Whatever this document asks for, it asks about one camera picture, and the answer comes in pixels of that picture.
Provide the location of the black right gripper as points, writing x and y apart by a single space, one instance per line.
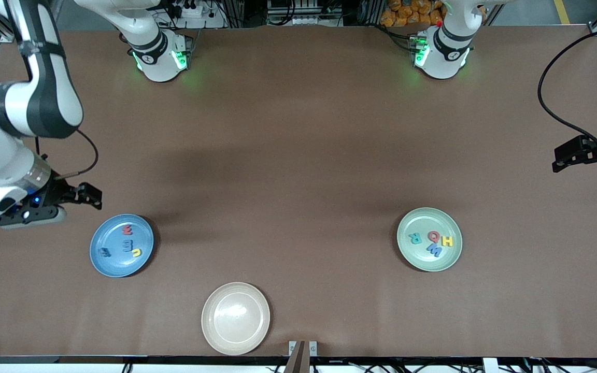
55 193

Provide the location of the red foam lowercase m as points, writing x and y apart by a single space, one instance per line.
127 230

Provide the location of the blue foam lowercase a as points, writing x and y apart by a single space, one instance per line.
104 252

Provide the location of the blue foam lowercase m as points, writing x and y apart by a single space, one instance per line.
128 243

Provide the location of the yellow foam lowercase u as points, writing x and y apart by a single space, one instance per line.
136 255

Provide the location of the yellow foam letter H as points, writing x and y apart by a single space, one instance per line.
447 240

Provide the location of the red foam letter Q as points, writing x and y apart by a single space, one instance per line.
429 236

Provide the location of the blue foam letter W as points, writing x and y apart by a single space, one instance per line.
435 250

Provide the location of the teal foam letter R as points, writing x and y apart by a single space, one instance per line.
414 238

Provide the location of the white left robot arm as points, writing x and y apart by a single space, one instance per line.
446 57

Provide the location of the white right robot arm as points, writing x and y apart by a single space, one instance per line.
44 98

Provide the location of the blue plate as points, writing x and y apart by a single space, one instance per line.
117 267

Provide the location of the green plate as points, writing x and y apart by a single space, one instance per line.
423 261

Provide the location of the beige plate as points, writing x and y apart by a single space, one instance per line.
236 318

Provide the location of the white power strip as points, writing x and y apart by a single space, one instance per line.
210 22

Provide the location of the orange bag of items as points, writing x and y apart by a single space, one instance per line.
407 13

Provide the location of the table cover sheet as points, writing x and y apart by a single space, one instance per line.
329 290

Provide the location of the metal equipment rack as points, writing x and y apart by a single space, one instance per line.
303 13

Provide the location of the table edge mounting bracket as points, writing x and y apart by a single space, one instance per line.
301 360

